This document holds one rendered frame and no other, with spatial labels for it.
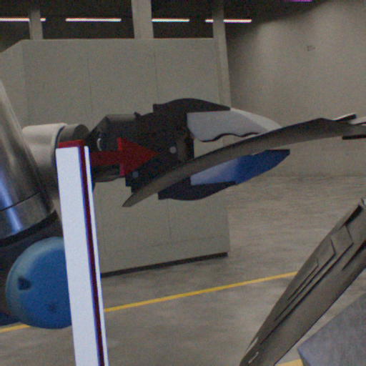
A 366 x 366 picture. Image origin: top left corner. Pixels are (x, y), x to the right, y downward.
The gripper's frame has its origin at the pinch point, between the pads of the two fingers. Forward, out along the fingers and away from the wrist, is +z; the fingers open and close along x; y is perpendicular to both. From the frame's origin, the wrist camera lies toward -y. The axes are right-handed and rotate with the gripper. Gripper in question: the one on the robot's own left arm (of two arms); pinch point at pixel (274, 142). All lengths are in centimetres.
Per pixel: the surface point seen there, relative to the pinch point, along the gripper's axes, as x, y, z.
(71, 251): 7.8, -23.4, -10.0
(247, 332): 79, 377, -62
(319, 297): 15.1, 11.2, 2.5
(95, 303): 10.9, -23.7, -8.6
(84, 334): 12.8, -23.2, -9.6
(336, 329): 16.3, -2.0, 4.4
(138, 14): -325, 1021, -306
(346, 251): 10.6, 13.0, 5.5
